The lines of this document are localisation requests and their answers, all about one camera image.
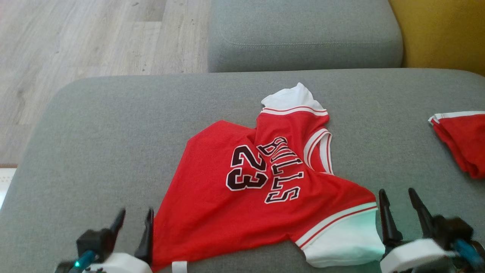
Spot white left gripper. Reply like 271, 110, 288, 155
87, 207, 154, 273

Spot white floor mat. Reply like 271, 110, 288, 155
0, 168, 17, 209

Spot red Bulls 23 jersey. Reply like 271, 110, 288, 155
152, 82, 385, 273

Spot small grey sofa cushion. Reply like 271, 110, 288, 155
208, 0, 404, 73

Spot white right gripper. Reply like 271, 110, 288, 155
379, 187, 457, 273

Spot yellow sofa cushion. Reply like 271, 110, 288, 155
388, 0, 485, 76

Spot red shorts with white trim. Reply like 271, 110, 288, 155
428, 111, 485, 179

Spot large grey sofa seat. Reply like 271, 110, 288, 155
0, 68, 485, 273

